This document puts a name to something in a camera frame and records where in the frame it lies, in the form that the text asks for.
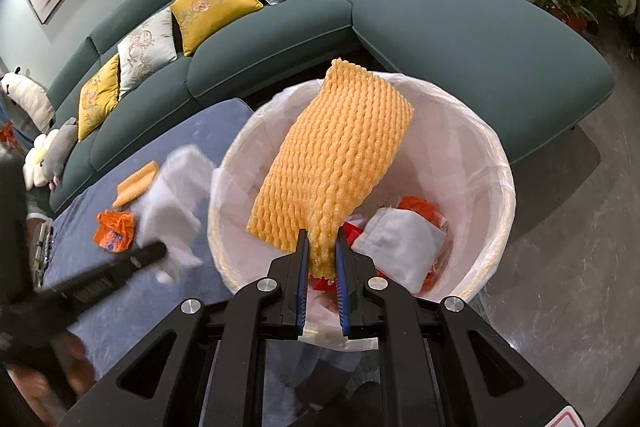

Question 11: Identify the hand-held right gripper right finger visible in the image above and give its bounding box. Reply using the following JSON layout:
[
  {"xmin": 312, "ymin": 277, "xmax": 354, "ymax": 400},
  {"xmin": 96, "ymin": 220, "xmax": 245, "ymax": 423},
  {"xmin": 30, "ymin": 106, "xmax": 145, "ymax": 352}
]
[{"xmin": 334, "ymin": 229, "xmax": 572, "ymax": 427}]

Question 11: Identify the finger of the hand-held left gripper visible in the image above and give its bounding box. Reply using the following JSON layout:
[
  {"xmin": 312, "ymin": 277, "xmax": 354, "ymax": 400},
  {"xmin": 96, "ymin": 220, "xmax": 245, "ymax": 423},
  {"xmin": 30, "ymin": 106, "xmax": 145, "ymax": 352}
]
[{"xmin": 20, "ymin": 241, "xmax": 169, "ymax": 324}]

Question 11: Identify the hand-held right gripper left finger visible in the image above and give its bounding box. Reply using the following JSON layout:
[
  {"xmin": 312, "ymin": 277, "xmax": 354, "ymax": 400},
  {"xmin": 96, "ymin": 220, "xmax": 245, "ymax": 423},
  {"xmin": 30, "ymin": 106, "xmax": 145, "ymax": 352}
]
[{"xmin": 62, "ymin": 229, "xmax": 311, "ymax": 427}]

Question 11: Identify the white cloth pouch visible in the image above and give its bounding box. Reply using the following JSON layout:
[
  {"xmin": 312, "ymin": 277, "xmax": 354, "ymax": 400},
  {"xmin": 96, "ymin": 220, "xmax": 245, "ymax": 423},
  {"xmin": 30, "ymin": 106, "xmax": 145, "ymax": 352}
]
[{"xmin": 350, "ymin": 207, "xmax": 447, "ymax": 294}]

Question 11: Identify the white tissue sheet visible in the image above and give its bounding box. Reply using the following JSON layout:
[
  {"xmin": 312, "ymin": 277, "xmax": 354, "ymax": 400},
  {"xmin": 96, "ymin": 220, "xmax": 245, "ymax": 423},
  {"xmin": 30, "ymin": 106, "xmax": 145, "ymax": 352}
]
[{"xmin": 141, "ymin": 144, "xmax": 219, "ymax": 284}]

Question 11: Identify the large orange foam net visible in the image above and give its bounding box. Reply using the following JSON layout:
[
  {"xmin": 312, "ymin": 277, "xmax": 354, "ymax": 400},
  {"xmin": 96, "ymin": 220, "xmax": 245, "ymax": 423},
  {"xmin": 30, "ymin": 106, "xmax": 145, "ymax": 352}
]
[{"xmin": 246, "ymin": 58, "xmax": 415, "ymax": 279}]

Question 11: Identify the bin with white bag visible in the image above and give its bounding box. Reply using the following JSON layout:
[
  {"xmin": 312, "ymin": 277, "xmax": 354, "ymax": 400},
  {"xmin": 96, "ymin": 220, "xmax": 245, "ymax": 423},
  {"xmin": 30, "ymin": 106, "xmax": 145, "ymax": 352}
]
[{"xmin": 207, "ymin": 69, "xmax": 516, "ymax": 351}]

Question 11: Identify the person's left hand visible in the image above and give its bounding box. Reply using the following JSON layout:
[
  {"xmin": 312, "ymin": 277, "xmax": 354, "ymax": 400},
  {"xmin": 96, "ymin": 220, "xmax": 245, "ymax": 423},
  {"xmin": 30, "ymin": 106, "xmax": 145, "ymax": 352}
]
[{"xmin": 10, "ymin": 334, "xmax": 99, "ymax": 409}]

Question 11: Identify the shiny metal object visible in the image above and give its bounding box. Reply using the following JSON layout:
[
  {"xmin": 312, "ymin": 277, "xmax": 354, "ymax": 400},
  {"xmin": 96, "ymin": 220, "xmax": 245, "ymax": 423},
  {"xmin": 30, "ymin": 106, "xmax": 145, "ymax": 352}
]
[{"xmin": 32, "ymin": 217, "xmax": 56, "ymax": 289}]

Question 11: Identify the orange plastic wrapper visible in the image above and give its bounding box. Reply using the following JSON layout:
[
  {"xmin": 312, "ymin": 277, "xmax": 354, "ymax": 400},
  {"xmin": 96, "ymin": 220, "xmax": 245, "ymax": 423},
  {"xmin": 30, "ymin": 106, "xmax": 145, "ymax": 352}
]
[{"xmin": 95, "ymin": 209, "xmax": 137, "ymax": 254}]

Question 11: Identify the white flower cushion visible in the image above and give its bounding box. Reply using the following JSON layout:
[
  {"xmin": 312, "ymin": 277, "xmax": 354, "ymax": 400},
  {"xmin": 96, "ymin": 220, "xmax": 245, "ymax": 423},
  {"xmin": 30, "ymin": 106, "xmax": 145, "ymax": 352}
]
[{"xmin": 22, "ymin": 129, "xmax": 62, "ymax": 190}]

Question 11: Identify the small orange foam net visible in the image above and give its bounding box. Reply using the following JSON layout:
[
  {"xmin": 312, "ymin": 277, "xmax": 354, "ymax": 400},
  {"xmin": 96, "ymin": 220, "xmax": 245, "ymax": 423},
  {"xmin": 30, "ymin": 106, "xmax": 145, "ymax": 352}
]
[{"xmin": 112, "ymin": 160, "xmax": 160, "ymax": 208}]

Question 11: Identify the grey mouse plush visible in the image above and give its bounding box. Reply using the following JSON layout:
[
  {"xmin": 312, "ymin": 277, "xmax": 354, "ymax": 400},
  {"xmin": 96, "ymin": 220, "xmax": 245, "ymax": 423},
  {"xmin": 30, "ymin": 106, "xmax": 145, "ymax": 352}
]
[{"xmin": 42, "ymin": 117, "xmax": 80, "ymax": 188}]

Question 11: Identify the white plush toy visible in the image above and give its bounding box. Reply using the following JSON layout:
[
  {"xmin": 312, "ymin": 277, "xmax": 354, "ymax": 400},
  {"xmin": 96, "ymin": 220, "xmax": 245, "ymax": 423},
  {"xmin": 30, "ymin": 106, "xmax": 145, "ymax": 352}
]
[{"xmin": 0, "ymin": 67, "xmax": 55, "ymax": 133}]

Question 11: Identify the yellow embroidered pillow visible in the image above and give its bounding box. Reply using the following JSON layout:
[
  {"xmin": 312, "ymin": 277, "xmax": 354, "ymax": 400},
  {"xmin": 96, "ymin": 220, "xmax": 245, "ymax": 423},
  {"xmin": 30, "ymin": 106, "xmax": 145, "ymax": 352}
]
[
  {"xmin": 77, "ymin": 53, "xmax": 121, "ymax": 142},
  {"xmin": 171, "ymin": 0, "xmax": 265, "ymax": 58}
]

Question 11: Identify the green sofa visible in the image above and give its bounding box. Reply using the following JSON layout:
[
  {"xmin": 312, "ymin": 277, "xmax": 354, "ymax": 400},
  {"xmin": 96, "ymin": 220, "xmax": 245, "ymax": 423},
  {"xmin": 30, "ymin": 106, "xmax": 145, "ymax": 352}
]
[{"xmin": 47, "ymin": 0, "xmax": 616, "ymax": 219}]

